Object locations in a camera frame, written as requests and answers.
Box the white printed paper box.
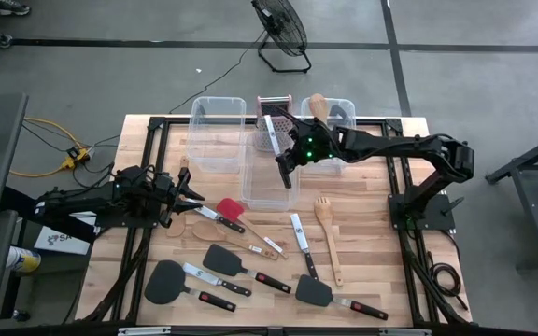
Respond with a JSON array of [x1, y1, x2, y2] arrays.
[[33, 210, 98, 257]]

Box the yellow blue spray can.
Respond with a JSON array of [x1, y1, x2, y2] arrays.
[[6, 245, 43, 274]]

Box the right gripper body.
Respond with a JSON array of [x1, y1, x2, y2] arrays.
[[291, 119, 343, 165]]

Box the wooden spoon with white label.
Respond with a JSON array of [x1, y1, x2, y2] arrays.
[[191, 220, 280, 261]]

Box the silver bracket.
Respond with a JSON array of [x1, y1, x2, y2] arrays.
[[379, 328, 432, 336], [118, 326, 173, 336]]

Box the yellow plug block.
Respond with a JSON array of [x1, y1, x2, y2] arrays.
[[61, 146, 92, 172]]

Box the black metal stand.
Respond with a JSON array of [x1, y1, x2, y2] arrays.
[[485, 126, 538, 273]]

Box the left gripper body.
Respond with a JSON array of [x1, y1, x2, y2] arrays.
[[152, 171, 187, 229]]

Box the clear plastic bin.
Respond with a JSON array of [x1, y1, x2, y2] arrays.
[[239, 128, 302, 212], [185, 95, 248, 175], [299, 96, 359, 176]]

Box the black coiled cable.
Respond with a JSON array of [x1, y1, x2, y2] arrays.
[[426, 249, 470, 313]]

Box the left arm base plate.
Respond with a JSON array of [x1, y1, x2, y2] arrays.
[[93, 190, 163, 231]]

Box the black diagonal beam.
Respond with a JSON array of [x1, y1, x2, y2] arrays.
[[0, 185, 98, 245]]

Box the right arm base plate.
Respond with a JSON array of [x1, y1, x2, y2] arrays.
[[388, 192, 465, 233]]

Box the wooden spork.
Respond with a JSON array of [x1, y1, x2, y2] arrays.
[[313, 196, 346, 287]]

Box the yellow extension cord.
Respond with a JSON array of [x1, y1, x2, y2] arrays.
[[0, 85, 88, 179]]

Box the black aluminium table frame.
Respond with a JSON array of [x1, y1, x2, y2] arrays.
[[75, 115, 474, 328]]

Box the metal box grater pink trim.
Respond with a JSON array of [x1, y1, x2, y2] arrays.
[[255, 94, 294, 153]]

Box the black floor fan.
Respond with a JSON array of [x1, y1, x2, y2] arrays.
[[249, 0, 313, 75]]

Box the black square turner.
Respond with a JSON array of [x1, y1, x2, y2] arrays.
[[294, 273, 389, 322], [202, 243, 293, 295]]

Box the black floor cable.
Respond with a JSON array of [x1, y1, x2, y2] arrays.
[[20, 121, 121, 189]]

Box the black fan power cable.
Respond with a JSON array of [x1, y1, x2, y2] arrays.
[[168, 30, 270, 116]]

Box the black round turner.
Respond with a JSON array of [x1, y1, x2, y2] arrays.
[[143, 259, 238, 314]]

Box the red silicone spatula wooden handle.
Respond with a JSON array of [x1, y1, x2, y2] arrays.
[[216, 197, 290, 261]]

